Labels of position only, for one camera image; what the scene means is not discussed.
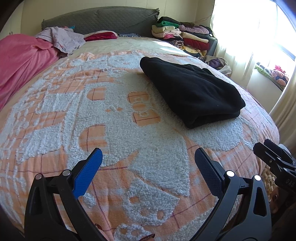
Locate dark grey cabinet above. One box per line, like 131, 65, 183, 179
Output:
205, 37, 218, 57

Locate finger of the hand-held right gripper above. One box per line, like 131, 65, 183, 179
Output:
265, 138, 296, 166
253, 142, 281, 171

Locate stack of folded clothes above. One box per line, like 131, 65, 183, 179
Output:
151, 16, 214, 57

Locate cream curtain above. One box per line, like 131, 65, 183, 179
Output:
208, 0, 296, 139

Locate white bag of clothes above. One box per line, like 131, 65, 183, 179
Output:
201, 56, 232, 75

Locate peach and white tufted blanket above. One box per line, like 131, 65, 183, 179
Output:
0, 52, 280, 241

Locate lilac garment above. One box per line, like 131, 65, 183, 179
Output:
35, 27, 86, 58

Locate person's left hand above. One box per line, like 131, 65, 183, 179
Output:
96, 224, 114, 241

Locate grey quilted headboard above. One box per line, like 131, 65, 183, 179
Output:
41, 6, 160, 39

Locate red pillow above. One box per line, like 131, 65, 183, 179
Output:
84, 31, 118, 42

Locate colourful clothes on window sill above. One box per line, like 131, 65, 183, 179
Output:
254, 64, 289, 87

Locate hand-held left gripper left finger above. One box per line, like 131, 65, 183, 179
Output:
24, 147, 103, 241

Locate black sweater with orange cuffs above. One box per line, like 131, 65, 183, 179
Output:
140, 56, 246, 129

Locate pink blanket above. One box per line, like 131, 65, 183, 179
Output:
0, 34, 60, 109

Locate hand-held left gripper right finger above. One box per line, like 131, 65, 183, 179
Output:
191, 147, 273, 241

